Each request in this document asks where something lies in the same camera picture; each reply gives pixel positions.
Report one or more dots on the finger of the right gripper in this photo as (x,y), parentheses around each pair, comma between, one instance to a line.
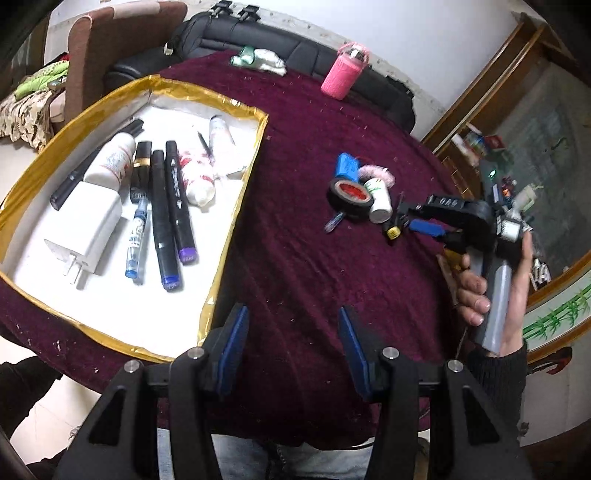
(435,230)
(407,213)

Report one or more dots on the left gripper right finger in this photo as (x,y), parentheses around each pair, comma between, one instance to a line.
(362,348)

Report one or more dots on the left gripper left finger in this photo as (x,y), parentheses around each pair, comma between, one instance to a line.
(224,347)

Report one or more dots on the small yellow capped item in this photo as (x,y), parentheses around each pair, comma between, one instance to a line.
(392,232)

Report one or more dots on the black tape roll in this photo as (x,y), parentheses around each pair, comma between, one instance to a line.
(349,197)

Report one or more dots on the blue battery pack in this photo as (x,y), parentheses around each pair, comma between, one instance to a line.
(347,167)

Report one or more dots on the black marker blue end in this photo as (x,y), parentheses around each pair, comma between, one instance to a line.
(163,236)

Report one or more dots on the black marker purple end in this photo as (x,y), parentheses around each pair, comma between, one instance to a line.
(178,207)

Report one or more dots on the clear blue pen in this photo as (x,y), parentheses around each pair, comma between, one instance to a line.
(135,241)

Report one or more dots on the white red packet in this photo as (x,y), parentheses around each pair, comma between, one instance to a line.
(198,178)

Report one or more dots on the black marker gold band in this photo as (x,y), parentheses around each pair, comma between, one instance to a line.
(140,174)

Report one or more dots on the white charger plug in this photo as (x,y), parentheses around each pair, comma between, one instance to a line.
(80,230)

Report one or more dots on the white tube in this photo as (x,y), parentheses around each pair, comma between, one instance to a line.
(222,145)

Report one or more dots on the white bottle red print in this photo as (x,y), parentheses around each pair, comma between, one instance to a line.
(112,163)

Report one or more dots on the person's right forearm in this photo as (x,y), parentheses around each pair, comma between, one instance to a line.
(503,379)

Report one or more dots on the person's right hand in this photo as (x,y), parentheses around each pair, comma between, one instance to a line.
(501,306)

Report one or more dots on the small white green jar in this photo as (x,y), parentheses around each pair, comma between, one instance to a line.
(381,210)

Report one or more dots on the small blue pen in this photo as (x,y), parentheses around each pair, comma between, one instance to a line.
(334,222)

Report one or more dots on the dark red table cloth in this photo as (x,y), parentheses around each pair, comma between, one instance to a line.
(293,384)

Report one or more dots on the wooden shelf cabinet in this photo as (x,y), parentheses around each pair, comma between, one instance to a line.
(532,103)

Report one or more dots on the white tray with yellow tape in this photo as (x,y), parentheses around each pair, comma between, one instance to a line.
(142,321)

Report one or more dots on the pink knitted bottle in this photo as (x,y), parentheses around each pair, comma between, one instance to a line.
(351,60)

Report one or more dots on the white and green cloth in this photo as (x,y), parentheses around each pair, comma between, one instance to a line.
(259,59)

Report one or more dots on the black leather sofa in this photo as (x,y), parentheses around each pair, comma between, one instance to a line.
(204,34)

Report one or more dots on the green and patterned blankets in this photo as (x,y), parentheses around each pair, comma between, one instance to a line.
(25,112)

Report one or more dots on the brown armchair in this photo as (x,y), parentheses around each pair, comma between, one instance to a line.
(101,37)

